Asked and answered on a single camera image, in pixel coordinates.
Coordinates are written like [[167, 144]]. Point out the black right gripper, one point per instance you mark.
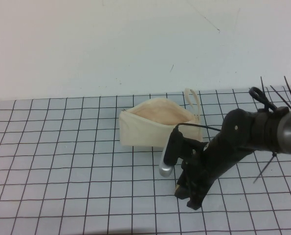
[[213, 159]]

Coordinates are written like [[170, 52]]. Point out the yellow eraser with barcode sleeve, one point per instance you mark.
[[177, 188]]

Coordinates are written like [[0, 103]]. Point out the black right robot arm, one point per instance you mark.
[[262, 132]]

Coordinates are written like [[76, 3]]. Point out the cream canvas pencil case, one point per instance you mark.
[[145, 134]]

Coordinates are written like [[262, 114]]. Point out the blue grid pattern tablecloth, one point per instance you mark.
[[62, 171]]

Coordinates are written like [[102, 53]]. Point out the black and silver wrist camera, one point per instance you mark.
[[173, 151]]

